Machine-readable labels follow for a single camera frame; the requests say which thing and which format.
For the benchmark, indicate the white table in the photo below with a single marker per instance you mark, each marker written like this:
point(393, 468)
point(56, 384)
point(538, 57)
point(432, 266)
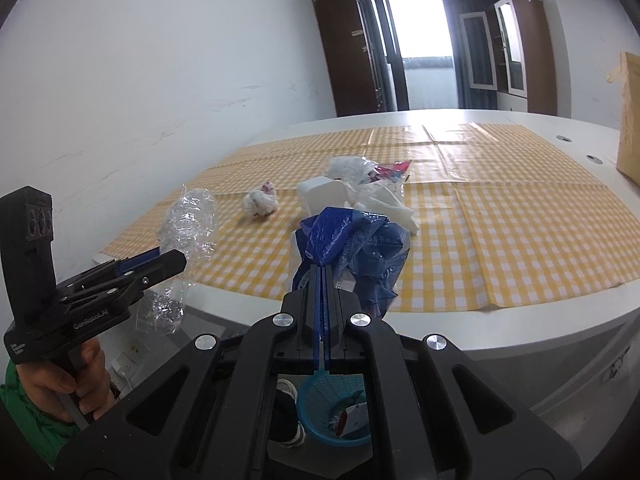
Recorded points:
point(500, 330)

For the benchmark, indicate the person's green sleeved forearm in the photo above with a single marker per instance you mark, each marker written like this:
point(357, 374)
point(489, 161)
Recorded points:
point(30, 425)

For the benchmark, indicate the yellow checked tablecloth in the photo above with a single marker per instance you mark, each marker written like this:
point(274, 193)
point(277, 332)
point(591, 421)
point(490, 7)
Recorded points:
point(500, 210)

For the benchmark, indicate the white sneaker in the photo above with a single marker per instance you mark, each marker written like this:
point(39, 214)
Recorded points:
point(292, 410)

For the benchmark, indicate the white red paper card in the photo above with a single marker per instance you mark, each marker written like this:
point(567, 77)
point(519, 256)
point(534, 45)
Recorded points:
point(352, 417)

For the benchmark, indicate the round table grommet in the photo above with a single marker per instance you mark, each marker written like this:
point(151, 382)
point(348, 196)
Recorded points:
point(594, 158)
point(564, 137)

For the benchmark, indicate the person's left hand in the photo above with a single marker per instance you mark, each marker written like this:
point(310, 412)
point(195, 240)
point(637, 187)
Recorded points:
point(45, 385)

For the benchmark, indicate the blue plastic basket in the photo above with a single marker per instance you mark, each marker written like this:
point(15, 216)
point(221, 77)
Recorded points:
point(320, 410)

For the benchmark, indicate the brown cabinet with glass doors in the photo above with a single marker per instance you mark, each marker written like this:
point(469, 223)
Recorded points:
point(530, 50)

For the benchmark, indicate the clear plastic bag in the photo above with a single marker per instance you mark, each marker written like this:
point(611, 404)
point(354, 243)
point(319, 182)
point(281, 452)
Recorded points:
point(350, 167)

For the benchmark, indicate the white plastic cup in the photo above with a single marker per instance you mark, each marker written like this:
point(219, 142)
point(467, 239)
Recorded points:
point(322, 195)

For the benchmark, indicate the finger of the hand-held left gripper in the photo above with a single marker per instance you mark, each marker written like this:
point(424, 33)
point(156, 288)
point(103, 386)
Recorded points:
point(162, 266)
point(140, 260)

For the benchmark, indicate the crumpled white paper ball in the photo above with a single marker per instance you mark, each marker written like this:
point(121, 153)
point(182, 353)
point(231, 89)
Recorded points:
point(260, 201)

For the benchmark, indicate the white plastic bag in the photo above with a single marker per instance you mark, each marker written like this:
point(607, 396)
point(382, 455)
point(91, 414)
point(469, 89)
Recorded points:
point(387, 205)

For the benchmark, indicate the glass balcony door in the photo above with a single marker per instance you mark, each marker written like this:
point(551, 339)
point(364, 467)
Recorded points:
point(417, 25)

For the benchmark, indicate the pink blue wrapper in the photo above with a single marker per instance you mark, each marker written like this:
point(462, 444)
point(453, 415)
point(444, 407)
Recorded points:
point(392, 170)

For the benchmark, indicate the white wall socket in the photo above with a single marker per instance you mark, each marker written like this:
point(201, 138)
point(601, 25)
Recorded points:
point(127, 360)

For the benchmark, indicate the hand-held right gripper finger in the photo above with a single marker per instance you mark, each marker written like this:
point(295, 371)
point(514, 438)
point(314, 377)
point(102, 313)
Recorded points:
point(327, 310)
point(320, 310)

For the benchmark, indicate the blue plastic bag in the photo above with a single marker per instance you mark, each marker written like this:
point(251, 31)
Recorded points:
point(350, 245)

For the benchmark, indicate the brown wooden wardrobe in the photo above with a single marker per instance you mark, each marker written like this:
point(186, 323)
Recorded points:
point(345, 50)

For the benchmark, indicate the clear plastic wrap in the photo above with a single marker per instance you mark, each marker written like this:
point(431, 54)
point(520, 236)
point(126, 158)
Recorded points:
point(192, 220)

